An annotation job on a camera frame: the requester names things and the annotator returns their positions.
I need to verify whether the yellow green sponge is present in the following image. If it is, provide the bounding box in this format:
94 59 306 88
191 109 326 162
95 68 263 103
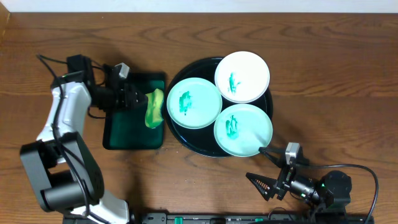
145 88 164 129

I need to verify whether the round black tray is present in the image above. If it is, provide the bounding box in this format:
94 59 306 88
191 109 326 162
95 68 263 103
165 57 273 157

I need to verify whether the white plate with green stain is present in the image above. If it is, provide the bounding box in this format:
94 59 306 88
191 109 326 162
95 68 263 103
215 51 271 103

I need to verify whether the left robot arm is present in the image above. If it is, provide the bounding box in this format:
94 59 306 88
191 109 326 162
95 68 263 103
20 55 147 223

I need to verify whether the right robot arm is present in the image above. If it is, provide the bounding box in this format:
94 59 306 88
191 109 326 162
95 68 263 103
246 142 352 209

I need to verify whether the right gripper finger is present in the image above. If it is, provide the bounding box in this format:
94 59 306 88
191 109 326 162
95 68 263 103
259 147 288 168
246 172 277 201

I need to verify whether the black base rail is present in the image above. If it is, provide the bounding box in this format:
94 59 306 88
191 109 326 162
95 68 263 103
62 211 375 224

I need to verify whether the black rectangular water tray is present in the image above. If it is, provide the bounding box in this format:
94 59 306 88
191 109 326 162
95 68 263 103
103 72 165 150

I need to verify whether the mint green plate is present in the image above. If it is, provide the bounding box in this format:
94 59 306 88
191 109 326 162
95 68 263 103
213 104 273 157
167 77 223 129

